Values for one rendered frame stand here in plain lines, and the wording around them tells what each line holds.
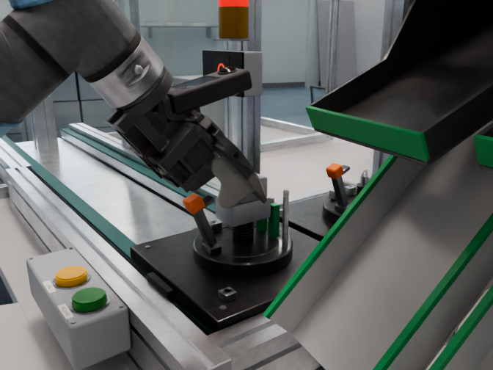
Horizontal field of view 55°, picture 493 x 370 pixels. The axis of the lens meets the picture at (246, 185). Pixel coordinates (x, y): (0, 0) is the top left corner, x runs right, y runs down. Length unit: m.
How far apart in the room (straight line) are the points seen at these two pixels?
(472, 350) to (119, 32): 0.41
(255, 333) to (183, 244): 0.23
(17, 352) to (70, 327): 0.18
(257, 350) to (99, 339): 0.19
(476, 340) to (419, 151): 0.15
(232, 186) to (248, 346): 0.19
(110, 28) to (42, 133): 1.14
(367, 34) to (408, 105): 12.54
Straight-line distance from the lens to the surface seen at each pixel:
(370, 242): 0.48
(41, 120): 1.61
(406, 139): 0.33
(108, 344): 0.61
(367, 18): 12.92
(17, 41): 0.49
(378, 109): 0.41
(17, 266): 0.98
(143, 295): 0.62
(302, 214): 0.83
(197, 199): 0.60
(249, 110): 0.85
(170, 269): 0.65
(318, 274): 0.47
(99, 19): 0.49
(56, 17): 0.48
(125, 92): 0.51
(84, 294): 0.61
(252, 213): 0.64
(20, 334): 0.78
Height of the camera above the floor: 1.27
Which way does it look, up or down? 18 degrees down
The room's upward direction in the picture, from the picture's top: straight up
